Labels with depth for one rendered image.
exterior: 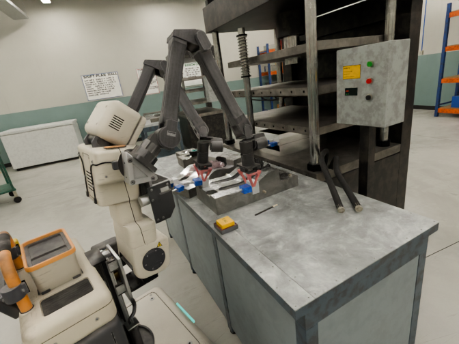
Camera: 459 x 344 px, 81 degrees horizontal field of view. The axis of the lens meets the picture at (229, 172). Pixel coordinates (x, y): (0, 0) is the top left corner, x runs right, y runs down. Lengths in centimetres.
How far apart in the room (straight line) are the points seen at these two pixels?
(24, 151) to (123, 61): 332
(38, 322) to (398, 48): 176
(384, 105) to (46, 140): 722
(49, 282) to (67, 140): 666
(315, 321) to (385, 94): 108
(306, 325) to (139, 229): 69
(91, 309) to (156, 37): 795
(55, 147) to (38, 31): 283
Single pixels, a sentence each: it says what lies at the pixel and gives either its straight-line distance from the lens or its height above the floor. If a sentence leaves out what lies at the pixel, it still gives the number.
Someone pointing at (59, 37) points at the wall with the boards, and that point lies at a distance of 855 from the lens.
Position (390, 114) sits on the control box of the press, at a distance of 159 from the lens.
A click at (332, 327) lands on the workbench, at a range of 106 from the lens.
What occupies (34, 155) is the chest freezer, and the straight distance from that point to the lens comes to 790.
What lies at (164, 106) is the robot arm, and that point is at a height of 135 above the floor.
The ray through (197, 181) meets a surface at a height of 93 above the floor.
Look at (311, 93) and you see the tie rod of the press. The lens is 168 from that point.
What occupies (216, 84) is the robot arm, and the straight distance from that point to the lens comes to 109.
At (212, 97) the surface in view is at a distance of 559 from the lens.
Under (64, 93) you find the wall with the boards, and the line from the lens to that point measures 846.
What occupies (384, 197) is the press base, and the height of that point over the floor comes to 40.
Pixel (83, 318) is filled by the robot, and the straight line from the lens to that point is 106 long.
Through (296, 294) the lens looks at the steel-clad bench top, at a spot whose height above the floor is 80.
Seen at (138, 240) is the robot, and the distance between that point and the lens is 118.
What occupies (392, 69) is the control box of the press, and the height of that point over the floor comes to 134.
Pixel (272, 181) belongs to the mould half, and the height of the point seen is 87.
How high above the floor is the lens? 141
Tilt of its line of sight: 19 degrees down
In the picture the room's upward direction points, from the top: 8 degrees counter-clockwise
